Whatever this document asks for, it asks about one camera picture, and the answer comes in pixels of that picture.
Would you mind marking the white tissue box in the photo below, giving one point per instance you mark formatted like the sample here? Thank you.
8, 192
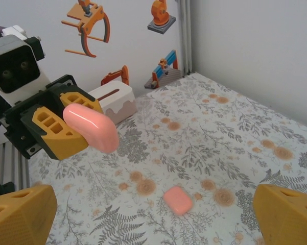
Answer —
117, 102

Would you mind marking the orange claw gripper wall sticker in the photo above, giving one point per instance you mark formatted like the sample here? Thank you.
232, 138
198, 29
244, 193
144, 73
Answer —
93, 20

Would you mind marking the pink earbud charging case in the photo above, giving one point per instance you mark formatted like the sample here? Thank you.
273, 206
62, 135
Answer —
92, 125
178, 200

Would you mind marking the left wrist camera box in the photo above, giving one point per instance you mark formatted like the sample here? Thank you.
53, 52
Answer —
5, 51

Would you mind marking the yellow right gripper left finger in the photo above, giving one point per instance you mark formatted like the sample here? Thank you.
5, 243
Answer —
20, 217

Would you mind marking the aluminium slotted base frame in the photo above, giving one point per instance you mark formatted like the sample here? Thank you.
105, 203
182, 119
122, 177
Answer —
18, 166

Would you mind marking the blue gantry wall sticker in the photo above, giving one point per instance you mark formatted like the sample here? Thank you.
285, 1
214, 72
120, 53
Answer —
168, 76

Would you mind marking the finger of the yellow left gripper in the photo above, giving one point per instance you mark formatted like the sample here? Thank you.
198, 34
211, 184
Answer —
75, 98
58, 143

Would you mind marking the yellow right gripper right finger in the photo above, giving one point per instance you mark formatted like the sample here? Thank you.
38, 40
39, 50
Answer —
286, 217

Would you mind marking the floral patterned table mat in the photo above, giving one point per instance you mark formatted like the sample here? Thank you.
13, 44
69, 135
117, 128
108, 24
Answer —
219, 143

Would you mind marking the aluminium corner post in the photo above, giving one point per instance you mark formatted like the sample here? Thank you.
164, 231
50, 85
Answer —
186, 38

